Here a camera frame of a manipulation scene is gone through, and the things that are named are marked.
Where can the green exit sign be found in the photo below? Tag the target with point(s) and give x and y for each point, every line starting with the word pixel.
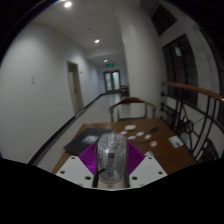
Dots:
pixel 110 65

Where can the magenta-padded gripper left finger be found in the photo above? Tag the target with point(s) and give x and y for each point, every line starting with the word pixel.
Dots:
pixel 77 169

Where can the white paper scrap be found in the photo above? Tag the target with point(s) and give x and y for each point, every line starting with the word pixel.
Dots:
pixel 132 137
pixel 153 143
pixel 140 134
pixel 147 136
pixel 130 127

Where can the dark window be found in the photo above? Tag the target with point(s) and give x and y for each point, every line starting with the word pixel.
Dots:
pixel 181 70

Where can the wooden-topped metal railing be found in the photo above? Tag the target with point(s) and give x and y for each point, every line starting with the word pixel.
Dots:
pixel 195 116

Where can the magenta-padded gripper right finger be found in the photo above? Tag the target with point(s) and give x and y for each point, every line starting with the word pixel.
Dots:
pixel 144 170

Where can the black mouse pad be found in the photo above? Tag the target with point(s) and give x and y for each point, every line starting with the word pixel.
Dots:
pixel 87 139

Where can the black pen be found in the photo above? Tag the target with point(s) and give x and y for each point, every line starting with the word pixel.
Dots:
pixel 154 128

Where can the wooden door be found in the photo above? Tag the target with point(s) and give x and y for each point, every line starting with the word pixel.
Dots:
pixel 75 87

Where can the group of ceiling lights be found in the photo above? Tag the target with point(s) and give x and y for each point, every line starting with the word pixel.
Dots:
pixel 96 41

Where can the glass double door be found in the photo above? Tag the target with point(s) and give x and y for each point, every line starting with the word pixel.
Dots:
pixel 112 80

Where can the white card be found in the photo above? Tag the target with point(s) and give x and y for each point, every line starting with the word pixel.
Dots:
pixel 176 141

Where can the wooden armchair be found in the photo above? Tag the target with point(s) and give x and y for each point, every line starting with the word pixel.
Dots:
pixel 132 107

